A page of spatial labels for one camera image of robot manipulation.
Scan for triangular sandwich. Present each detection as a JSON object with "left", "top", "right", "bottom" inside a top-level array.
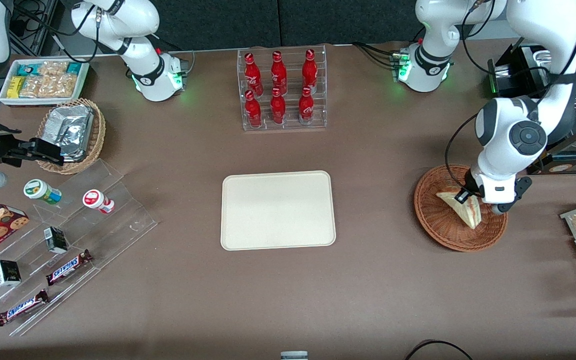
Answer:
[{"left": 436, "top": 191, "right": 483, "bottom": 230}]

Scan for white snack tray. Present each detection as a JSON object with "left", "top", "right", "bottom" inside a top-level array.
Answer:
[{"left": 0, "top": 57, "right": 90, "bottom": 107}]

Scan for brown wicker basket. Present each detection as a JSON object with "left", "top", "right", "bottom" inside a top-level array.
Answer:
[{"left": 413, "top": 164, "right": 509, "bottom": 252}]

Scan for light wicker basket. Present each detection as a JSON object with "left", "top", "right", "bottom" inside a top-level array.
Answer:
[{"left": 35, "top": 98, "right": 107, "bottom": 175}]

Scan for cream rectangular plastic tray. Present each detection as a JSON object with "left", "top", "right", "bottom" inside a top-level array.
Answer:
[{"left": 220, "top": 170, "right": 337, "bottom": 251}]

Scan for crinkled foil packet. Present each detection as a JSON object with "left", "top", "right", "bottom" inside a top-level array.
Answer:
[{"left": 54, "top": 116, "right": 91, "bottom": 160}]

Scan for green lid yogurt cup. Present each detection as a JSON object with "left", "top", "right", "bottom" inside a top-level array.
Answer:
[{"left": 23, "top": 179, "right": 62, "bottom": 206}]

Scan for yellow snack packet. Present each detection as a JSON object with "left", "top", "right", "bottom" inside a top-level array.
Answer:
[{"left": 7, "top": 76, "right": 26, "bottom": 99}]

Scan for clear bag of crackers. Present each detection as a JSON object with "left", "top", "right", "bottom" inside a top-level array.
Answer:
[
  {"left": 50, "top": 74, "right": 79, "bottom": 98},
  {"left": 38, "top": 61, "right": 69, "bottom": 78},
  {"left": 19, "top": 75, "right": 54, "bottom": 98}
]

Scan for red lid yogurt cup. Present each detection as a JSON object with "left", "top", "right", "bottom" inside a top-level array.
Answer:
[{"left": 82, "top": 189, "right": 115, "bottom": 215}]

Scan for small black carton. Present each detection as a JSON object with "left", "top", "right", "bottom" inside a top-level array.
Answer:
[
  {"left": 0, "top": 259, "right": 22, "bottom": 287},
  {"left": 43, "top": 226, "right": 69, "bottom": 255}
]

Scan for black food warmer machine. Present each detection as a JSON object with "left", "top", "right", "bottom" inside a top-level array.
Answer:
[{"left": 488, "top": 7, "right": 576, "bottom": 176}]

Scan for Snickers chocolate bar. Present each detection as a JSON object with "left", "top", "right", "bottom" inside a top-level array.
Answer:
[
  {"left": 0, "top": 289, "right": 50, "bottom": 327},
  {"left": 45, "top": 249, "right": 93, "bottom": 286}
]

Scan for steel food pan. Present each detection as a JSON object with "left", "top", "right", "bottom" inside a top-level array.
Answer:
[{"left": 518, "top": 47, "right": 554, "bottom": 76}]

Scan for red cola bottle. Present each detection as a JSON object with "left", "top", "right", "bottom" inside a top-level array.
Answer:
[
  {"left": 244, "top": 90, "right": 263, "bottom": 128},
  {"left": 302, "top": 48, "right": 319, "bottom": 91},
  {"left": 298, "top": 86, "right": 315, "bottom": 125},
  {"left": 270, "top": 87, "right": 287, "bottom": 125},
  {"left": 244, "top": 52, "right": 264, "bottom": 96},
  {"left": 271, "top": 50, "right": 288, "bottom": 93}
]

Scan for clear acrylic bottle rack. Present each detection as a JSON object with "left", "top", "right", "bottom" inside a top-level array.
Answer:
[{"left": 237, "top": 44, "right": 328, "bottom": 132}]

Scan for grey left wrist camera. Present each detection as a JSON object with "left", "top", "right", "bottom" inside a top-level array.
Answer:
[{"left": 490, "top": 176, "right": 533, "bottom": 216}]

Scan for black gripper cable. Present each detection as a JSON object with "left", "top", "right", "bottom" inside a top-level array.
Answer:
[{"left": 444, "top": 114, "right": 479, "bottom": 193}]

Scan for black cable bundle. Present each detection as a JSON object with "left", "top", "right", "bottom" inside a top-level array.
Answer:
[{"left": 10, "top": 0, "right": 61, "bottom": 56}]

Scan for black looped cable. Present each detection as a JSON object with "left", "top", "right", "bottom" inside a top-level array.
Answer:
[{"left": 404, "top": 339, "right": 474, "bottom": 360}]

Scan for black arm base cables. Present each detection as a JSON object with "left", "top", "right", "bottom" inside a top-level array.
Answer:
[{"left": 353, "top": 42, "right": 404, "bottom": 68}]

